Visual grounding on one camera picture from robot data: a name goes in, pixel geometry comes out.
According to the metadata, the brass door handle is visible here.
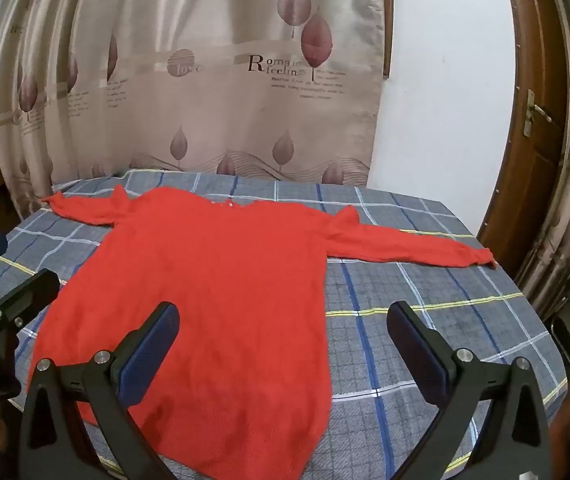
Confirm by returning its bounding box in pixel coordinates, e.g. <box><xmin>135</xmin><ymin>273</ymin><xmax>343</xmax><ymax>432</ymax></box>
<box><xmin>522</xmin><ymin>89</ymin><xmax>554</xmax><ymax>137</ymax></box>

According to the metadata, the brown wooden door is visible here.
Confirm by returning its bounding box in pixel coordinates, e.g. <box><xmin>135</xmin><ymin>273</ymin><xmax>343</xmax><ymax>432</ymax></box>
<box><xmin>476</xmin><ymin>0</ymin><xmax>570</xmax><ymax>281</ymax></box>

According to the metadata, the red knit sweater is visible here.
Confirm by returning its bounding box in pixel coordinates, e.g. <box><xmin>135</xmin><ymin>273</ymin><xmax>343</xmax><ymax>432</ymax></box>
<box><xmin>26</xmin><ymin>185</ymin><xmax>497</xmax><ymax>480</ymax></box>

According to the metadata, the beige leaf print curtain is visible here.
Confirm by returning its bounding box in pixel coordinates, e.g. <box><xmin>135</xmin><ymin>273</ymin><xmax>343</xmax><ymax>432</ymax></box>
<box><xmin>0</xmin><ymin>0</ymin><xmax>387</xmax><ymax>207</ymax></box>

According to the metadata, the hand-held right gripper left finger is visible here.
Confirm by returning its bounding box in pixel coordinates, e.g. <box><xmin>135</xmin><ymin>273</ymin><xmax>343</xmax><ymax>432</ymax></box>
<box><xmin>19</xmin><ymin>301</ymin><xmax>182</xmax><ymax>480</ymax></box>

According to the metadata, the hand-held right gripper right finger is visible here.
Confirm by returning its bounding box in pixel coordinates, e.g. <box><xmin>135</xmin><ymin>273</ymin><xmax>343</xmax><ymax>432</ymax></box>
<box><xmin>386</xmin><ymin>301</ymin><xmax>554</xmax><ymax>480</ymax></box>

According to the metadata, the grey plaid bed sheet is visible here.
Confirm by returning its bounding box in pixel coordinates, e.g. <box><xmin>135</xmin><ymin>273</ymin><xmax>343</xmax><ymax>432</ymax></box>
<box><xmin>0</xmin><ymin>167</ymin><xmax>569</xmax><ymax>480</ymax></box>

